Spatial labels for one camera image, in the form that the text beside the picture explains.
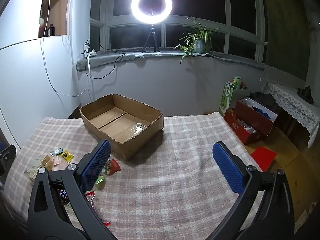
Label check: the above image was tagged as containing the brown chocolate bar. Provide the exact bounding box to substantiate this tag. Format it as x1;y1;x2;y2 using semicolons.
58;189;69;205

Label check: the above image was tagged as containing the grey windowsill cloth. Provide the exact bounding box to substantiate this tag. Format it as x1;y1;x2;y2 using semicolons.
76;47;265;72

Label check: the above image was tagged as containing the white cable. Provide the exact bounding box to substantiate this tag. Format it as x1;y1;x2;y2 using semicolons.
39;0;92;97

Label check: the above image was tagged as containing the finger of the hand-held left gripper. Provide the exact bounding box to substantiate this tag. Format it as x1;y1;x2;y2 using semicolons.
0;144;17;178

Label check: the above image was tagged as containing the yellow snack packet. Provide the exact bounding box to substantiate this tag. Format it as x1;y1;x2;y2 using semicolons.
61;149;75;161

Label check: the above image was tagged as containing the white ring light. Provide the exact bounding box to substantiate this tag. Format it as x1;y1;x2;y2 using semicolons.
131;0;173;25

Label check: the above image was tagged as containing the wooden shelf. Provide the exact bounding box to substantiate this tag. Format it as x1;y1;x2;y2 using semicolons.
39;0;71;38

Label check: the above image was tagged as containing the pink plaid blanket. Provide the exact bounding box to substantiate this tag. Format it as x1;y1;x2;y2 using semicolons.
4;112;268;240

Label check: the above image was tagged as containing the white lace tablecloth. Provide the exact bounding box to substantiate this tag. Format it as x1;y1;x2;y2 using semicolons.
261;65;320;148

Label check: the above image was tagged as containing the white power strip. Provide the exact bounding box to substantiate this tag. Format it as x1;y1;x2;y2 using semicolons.
82;44;97;57

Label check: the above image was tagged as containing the clear biscuit packet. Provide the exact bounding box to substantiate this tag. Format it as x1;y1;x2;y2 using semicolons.
24;162;41;180

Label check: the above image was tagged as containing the red green snack packet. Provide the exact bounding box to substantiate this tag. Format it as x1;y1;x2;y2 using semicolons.
104;158;122;176

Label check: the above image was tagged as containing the tan snack packet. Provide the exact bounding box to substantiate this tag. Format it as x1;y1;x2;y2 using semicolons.
41;155;54;168

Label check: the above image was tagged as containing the red cardboard box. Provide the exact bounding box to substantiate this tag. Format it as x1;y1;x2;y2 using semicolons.
224;97;279;145

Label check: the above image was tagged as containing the black cable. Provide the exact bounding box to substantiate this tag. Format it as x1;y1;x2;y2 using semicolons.
85;39;137;79

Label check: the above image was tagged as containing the red clear snack packet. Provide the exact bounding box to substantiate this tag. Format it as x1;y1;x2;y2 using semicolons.
85;191;110;227

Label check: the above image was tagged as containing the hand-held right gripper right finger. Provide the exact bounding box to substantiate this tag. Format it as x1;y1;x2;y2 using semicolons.
200;141;295;240

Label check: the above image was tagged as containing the green gift bag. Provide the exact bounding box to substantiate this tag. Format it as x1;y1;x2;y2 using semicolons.
219;76;250;117

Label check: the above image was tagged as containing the white window frame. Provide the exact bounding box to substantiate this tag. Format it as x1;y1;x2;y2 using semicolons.
89;0;268;64

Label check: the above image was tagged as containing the dark figurine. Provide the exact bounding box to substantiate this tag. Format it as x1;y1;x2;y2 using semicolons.
297;86;315;105

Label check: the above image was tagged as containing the potted spider plant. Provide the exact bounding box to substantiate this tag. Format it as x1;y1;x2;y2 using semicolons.
174;16;222;64

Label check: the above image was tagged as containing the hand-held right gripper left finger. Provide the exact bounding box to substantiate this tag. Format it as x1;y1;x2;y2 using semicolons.
27;139;118;240

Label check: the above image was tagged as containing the olive curtain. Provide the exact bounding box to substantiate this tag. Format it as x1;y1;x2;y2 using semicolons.
262;0;310;80

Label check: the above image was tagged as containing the black tripod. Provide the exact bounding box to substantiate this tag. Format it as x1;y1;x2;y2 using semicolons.
141;24;161;53

